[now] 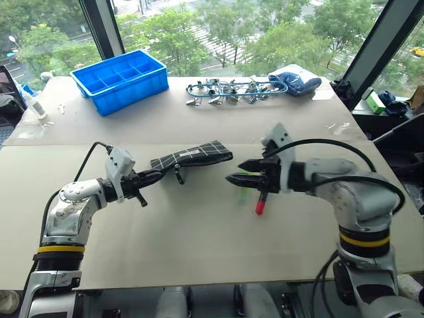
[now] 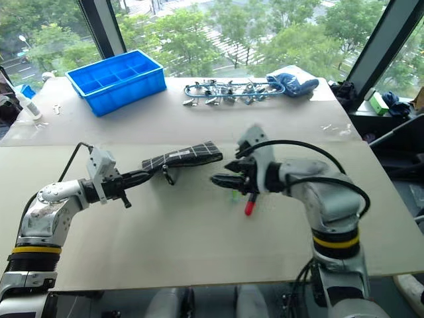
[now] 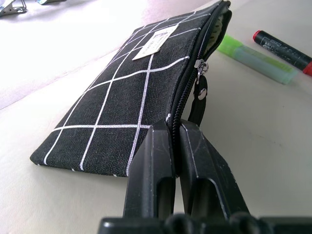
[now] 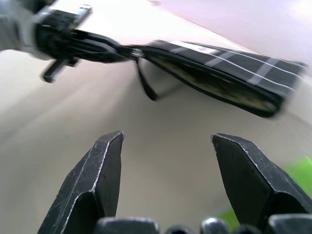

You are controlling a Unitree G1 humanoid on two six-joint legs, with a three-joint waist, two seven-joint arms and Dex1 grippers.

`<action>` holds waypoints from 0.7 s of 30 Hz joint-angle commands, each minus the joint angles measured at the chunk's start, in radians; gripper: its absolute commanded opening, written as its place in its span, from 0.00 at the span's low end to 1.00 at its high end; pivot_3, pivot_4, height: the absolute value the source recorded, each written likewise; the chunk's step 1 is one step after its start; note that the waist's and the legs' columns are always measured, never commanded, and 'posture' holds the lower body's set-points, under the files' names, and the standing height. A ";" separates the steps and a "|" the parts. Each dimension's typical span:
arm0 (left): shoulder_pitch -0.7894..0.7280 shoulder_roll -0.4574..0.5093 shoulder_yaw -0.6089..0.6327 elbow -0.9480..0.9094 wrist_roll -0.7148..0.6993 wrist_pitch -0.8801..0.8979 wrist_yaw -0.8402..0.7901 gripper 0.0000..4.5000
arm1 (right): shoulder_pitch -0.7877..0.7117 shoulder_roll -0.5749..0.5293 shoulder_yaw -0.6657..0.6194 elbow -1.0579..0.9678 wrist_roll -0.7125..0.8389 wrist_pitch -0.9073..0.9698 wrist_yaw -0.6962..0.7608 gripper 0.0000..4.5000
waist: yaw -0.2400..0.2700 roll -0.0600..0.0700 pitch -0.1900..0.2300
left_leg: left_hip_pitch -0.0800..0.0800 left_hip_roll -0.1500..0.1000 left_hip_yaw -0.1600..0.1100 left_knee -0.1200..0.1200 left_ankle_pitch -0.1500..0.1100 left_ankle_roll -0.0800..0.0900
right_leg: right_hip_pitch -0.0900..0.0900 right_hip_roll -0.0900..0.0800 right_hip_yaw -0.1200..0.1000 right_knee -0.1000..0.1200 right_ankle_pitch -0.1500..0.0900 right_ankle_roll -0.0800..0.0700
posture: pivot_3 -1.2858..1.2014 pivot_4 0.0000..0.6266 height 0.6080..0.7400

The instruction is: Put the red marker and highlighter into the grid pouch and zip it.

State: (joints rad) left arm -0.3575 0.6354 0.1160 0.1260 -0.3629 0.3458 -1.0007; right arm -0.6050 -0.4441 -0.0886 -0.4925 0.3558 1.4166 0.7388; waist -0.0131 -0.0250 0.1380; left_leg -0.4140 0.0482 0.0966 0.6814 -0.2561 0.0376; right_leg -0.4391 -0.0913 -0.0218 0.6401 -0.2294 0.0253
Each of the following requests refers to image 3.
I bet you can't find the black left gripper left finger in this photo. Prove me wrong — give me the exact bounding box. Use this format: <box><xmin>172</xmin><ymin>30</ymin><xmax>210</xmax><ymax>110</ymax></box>
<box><xmin>122</xmin><ymin>119</ymin><xmax>176</xmax><ymax>219</ymax></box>

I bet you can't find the green highlighter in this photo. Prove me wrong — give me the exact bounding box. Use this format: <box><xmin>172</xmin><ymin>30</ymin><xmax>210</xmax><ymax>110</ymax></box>
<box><xmin>216</xmin><ymin>34</ymin><xmax>299</xmax><ymax>86</ymax></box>

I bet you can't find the black grid pencil pouch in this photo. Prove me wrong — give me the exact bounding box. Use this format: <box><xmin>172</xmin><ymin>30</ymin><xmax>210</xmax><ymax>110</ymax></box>
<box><xmin>29</xmin><ymin>0</ymin><xmax>233</xmax><ymax>178</ymax></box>

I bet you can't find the silver metal binder clip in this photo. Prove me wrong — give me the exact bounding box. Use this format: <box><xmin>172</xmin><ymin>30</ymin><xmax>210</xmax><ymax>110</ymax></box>
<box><xmin>0</xmin><ymin>0</ymin><xmax>27</xmax><ymax>17</ymax></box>

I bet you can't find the black red-capped marker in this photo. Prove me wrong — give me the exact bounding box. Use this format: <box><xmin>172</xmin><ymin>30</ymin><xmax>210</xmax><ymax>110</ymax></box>
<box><xmin>252</xmin><ymin>30</ymin><xmax>312</xmax><ymax>78</ymax></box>

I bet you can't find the blue patterned binder clip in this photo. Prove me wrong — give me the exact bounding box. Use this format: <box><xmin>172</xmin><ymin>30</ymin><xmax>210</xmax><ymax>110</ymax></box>
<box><xmin>36</xmin><ymin>0</ymin><xmax>66</xmax><ymax>5</ymax></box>

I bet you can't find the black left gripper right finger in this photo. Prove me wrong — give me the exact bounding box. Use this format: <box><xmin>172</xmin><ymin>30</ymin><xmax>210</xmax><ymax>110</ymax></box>
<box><xmin>178</xmin><ymin>121</ymin><xmax>252</xmax><ymax>219</ymax></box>

